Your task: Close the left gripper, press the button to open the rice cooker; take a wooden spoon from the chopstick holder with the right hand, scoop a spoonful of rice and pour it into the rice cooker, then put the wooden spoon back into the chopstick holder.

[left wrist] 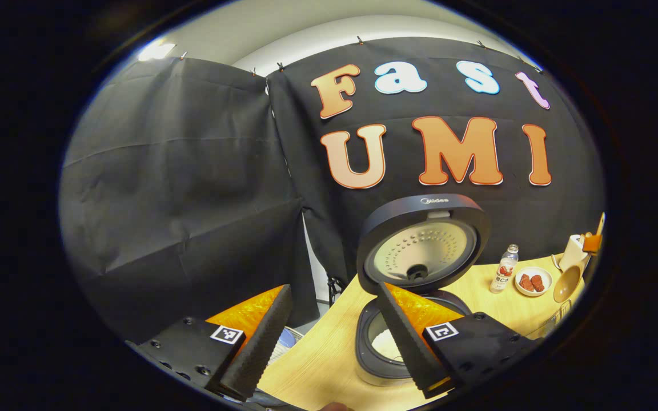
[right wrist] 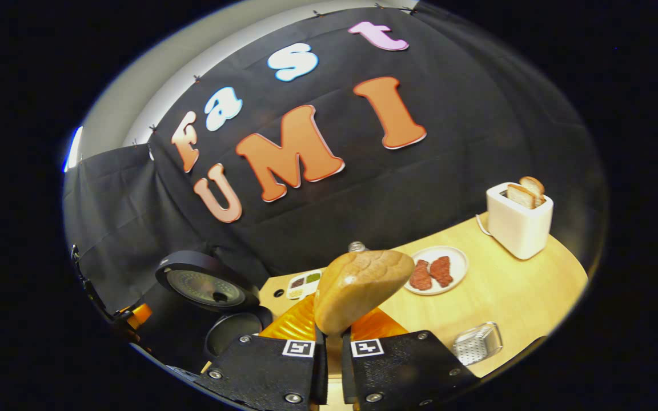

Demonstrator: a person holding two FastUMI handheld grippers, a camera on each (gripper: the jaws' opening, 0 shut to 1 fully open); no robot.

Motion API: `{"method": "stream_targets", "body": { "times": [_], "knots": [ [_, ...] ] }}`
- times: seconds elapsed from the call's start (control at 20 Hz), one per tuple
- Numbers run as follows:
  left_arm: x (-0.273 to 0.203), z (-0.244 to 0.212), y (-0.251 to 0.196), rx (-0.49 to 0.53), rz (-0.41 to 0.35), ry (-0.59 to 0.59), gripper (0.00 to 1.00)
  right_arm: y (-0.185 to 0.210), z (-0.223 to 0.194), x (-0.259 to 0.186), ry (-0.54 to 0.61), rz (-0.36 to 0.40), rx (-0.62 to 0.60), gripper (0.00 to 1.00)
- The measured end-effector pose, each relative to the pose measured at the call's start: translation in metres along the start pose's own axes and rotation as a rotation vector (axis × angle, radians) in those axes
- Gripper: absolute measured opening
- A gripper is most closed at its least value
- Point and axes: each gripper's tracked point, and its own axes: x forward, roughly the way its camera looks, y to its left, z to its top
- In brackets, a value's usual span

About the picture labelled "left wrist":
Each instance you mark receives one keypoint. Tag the black backdrop cloth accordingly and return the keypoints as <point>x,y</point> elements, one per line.
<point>192,200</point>

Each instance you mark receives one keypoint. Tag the white plate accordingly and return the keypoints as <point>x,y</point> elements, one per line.
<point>534,292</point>

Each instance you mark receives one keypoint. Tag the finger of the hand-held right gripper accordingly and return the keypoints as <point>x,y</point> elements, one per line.
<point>592,243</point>

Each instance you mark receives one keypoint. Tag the black rice cooker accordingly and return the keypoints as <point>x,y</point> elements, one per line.
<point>420,257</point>

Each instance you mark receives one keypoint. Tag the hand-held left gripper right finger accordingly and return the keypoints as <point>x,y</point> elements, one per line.
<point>406,337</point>

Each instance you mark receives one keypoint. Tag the white toaster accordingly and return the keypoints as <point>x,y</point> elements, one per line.
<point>572,254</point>

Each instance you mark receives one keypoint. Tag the row of small backdrop clips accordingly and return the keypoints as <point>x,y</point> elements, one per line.
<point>279,67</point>

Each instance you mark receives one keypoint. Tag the white rice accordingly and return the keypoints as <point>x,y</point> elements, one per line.
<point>386,345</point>

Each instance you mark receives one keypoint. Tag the red meat piece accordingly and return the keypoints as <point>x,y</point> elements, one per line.
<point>538,282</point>
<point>526,281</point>

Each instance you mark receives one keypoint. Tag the ceiling light panel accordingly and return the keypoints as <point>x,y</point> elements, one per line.
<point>156,51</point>

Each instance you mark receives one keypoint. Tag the clear plastic bottle red label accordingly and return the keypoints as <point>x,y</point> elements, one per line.
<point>503,274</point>

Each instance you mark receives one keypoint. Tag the wooden spoon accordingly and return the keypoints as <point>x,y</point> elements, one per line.
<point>568,283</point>

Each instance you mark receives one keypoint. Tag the pale blue object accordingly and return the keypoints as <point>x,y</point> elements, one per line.
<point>284,342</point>

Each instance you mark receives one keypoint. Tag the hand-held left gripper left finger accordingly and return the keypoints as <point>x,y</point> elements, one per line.
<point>260,342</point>

